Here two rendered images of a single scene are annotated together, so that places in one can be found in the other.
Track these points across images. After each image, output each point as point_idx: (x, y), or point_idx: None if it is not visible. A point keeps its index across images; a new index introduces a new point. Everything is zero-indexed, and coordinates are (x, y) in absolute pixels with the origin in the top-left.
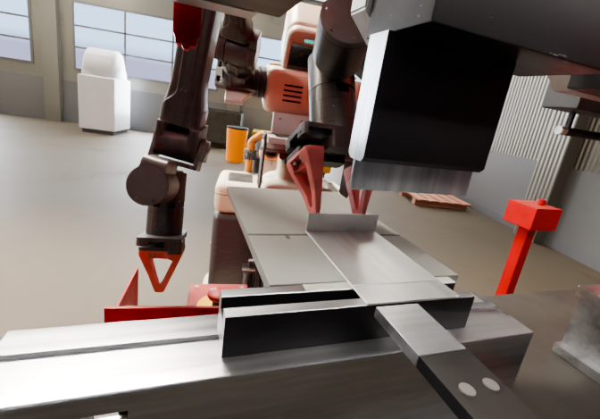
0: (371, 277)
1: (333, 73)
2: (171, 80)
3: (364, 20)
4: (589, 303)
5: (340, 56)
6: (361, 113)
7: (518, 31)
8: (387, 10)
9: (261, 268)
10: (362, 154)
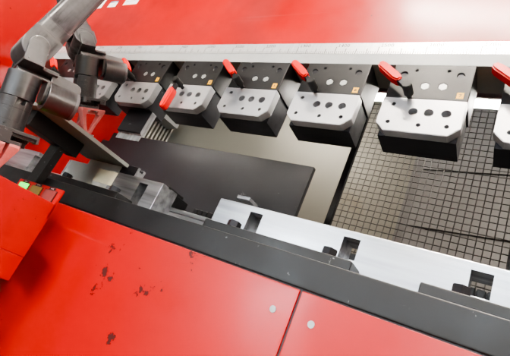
0: None
1: (105, 80)
2: (77, 26)
3: (148, 103)
4: (36, 158)
5: (115, 82)
6: (146, 126)
7: None
8: (155, 109)
9: (122, 160)
10: (144, 136)
